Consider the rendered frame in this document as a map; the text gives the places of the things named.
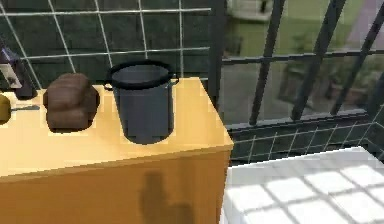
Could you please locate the dark grey cooking pot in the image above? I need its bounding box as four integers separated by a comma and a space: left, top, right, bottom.
103, 59, 180, 146

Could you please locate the yellow wooden counter cabinet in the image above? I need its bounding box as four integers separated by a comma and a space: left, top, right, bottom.
0, 77, 235, 224

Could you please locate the black framed window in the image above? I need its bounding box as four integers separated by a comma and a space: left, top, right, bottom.
208, 0, 384, 131

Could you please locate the brown bread loaf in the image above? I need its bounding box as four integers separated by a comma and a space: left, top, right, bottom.
42, 72, 101, 134

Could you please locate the grey knife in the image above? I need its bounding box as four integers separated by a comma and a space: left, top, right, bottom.
10, 104, 41, 112

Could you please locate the dark purple bottle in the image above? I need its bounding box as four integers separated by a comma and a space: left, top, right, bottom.
0, 39, 38, 101

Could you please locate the olive green round fruit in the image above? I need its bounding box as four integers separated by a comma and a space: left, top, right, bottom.
0, 94, 13, 124

